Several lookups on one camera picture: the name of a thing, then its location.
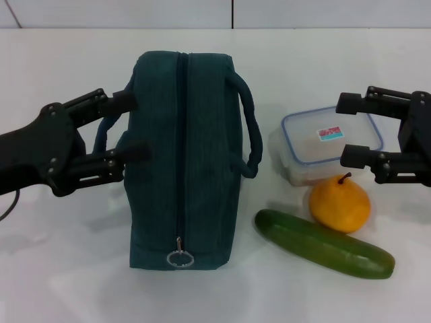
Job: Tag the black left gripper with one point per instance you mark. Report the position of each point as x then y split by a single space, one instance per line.
50 148

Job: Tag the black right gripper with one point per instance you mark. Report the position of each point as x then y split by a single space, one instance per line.
421 134

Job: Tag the clear plastic blue-rimmed food container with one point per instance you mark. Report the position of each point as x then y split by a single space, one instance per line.
313 141

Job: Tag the dark teal fabric lunch bag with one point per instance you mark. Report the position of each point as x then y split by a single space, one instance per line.
188 151

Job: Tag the orange-yellow pear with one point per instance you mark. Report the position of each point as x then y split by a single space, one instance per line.
340 208

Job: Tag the green cucumber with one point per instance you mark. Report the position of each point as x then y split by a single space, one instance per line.
320 245

